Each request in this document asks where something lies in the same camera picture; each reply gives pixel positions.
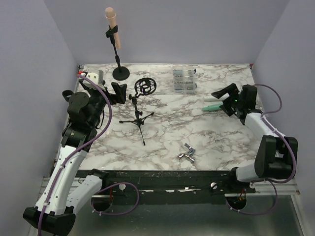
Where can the peach microphone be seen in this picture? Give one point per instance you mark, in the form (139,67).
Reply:
(110,14)

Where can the green microphone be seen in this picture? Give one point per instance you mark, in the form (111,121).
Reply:
(214,107)

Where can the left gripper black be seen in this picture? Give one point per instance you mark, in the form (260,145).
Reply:
(120,91)

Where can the white microphone grey mesh head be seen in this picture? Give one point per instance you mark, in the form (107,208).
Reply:
(212,99)

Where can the aluminium frame rail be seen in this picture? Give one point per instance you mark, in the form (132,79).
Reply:
(280,187)

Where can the black tall round-base stand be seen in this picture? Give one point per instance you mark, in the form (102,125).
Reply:
(120,73)

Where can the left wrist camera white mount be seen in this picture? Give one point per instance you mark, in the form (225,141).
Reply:
(96,76)

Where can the clear plastic screw box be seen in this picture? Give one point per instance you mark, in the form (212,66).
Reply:
(184,79)

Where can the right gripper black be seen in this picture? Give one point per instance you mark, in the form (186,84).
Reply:
(232,90)

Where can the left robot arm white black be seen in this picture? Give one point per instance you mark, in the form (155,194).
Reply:
(55,211)

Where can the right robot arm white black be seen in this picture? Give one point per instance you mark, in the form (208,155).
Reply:
(276,158)

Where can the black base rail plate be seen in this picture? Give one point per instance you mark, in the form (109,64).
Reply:
(125,188)

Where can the chrome faucet tap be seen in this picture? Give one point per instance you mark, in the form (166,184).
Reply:
(189,154)

